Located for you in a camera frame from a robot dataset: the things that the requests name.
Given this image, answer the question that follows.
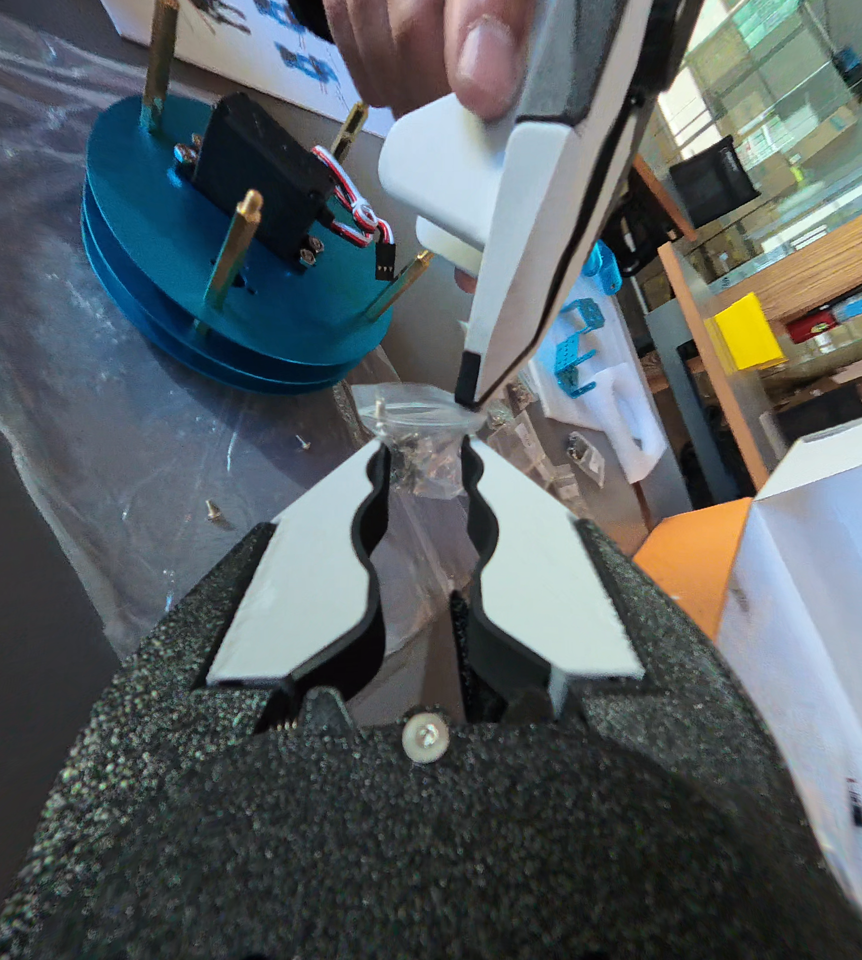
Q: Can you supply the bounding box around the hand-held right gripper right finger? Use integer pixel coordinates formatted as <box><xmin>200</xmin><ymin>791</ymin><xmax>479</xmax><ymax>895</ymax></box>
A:
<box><xmin>461</xmin><ymin>437</ymin><xmax>647</xmax><ymax>717</ymax></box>

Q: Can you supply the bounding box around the wood-edged office desk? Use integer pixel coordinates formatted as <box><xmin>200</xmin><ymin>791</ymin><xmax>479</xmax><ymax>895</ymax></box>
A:
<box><xmin>629</xmin><ymin>153</ymin><xmax>777</xmax><ymax>489</ymax></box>

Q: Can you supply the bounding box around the orange cardboard box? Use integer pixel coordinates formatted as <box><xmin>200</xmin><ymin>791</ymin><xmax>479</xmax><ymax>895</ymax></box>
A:
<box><xmin>629</xmin><ymin>412</ymin><xmax>862</xmax><ymax>960</ymax></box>

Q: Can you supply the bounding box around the small clear screw bag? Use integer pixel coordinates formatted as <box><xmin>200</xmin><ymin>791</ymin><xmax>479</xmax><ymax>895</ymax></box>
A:
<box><xmin>350</xmin><ymin>381</ymin><xmax>491</xmax><ymax>502</ymax></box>

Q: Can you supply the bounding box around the small blue U bracket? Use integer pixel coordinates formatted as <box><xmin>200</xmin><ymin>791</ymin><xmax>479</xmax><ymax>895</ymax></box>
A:
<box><xmin>560</xmin><ymin>296</ymin><xmax>606</xmax><ymax>335</ymax></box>

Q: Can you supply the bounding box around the white foam sheet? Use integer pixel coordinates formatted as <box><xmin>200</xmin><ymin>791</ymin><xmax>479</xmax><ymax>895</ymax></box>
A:
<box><xmin>528</xmin><ymin>292</ymin><xmax>672</xmax><ymax>485</ymax></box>

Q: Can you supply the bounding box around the white instruction booklet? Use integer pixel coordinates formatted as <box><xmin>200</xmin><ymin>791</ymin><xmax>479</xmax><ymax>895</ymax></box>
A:
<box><xmin>99</xmin><ymin>0</ymin><xmax>396</xmax><ymax>140</ymax></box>

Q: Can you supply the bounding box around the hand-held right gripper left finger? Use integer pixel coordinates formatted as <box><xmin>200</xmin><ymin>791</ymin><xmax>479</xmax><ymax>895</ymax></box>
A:
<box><xmin>204</xmin><ymin>441</ymin><xmax>393</xmax><ymax>687</ymax></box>

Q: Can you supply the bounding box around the pile of labelled screw bags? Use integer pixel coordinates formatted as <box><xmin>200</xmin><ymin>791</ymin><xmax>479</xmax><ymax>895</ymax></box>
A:
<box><xmin>487</xmin><ymin>378</ymin><xmax>612</xmax><ymax>519</ymax></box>

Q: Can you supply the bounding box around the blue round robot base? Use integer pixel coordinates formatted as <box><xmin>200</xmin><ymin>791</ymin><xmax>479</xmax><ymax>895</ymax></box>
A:
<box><xmin>80</xmin><ymin>0</ymin><xmax>438</xmax><ymax>396</ymax></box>

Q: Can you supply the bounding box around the person's left hand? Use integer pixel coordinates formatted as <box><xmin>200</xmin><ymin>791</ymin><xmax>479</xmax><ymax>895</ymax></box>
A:
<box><xmin>320</xmin><ymin>0</ymin><xmax>539</xmax><ymax>123</ymax></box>

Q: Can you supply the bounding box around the black servo motor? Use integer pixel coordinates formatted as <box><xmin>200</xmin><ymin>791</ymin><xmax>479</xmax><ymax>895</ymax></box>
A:
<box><xmin>191</xmin><ymin>91</ymin><xmax>401</xmax><ymax>282</ymax></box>

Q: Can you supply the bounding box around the large blue U bracket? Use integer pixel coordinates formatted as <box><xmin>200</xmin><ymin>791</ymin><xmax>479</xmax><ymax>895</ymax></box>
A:
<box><xmin>579</xmin><ymin>240</ymin><xmax>623</xmax><ymax>297</ymax></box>

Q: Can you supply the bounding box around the large clear plastic bag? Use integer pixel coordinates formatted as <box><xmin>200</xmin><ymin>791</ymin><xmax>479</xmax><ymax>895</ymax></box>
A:
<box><xmin>0</xmin><ymin>15</ymin><xmax>492</xmax><ymax>661</ymax></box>

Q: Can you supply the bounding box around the grey desk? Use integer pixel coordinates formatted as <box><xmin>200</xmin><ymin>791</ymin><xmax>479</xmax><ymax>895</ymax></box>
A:
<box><xmin>0</xmin><ymin>0</ymin><xmax>657</xmax><ymax>960</ymax></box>

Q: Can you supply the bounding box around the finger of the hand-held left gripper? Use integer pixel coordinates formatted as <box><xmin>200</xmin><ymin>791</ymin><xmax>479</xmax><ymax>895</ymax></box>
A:
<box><xmin>453</xmin><ymin>91</ymin><xmax>656</xmax><ymax>411</ymax></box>

